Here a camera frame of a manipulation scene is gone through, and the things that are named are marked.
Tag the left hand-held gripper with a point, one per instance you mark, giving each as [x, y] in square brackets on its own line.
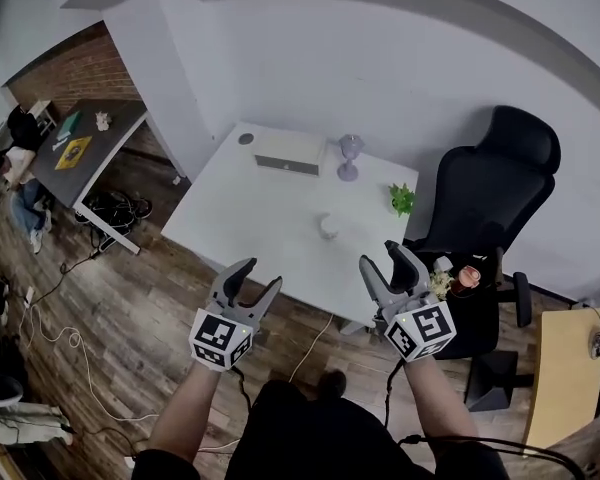
[219, 335]

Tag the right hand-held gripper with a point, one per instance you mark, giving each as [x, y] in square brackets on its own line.
[420, 330]

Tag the person's right forearm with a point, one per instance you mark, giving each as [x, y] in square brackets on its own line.
[437, 398]

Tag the person's left forearm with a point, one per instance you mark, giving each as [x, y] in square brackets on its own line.
[187, 410]

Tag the small white flower bunch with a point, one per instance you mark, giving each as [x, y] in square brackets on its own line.
[441, 284]

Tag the small green potted plant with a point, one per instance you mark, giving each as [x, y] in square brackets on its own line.
[402, 199]

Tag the purple goblet-shaped lamp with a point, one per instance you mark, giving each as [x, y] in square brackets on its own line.
[349, 160]

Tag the person's black shoe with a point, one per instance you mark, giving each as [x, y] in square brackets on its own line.
[333, 384]

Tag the white rectangular box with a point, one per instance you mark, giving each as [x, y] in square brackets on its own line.
[290, 153]

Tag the black office chair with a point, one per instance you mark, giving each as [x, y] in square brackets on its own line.
[500, 188]

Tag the person's black clothing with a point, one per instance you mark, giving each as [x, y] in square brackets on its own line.
[325, 438]

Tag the light wooden side table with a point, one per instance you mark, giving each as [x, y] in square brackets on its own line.
[562, 373]

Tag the dark grey desk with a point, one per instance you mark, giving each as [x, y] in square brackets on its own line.
[95, 153]

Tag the small white figurine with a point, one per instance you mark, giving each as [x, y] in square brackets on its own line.
[103, 120]

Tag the white power strip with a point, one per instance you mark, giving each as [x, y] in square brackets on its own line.
[29, 296]

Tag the green book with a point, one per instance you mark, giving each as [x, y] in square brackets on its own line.
[70, 124]

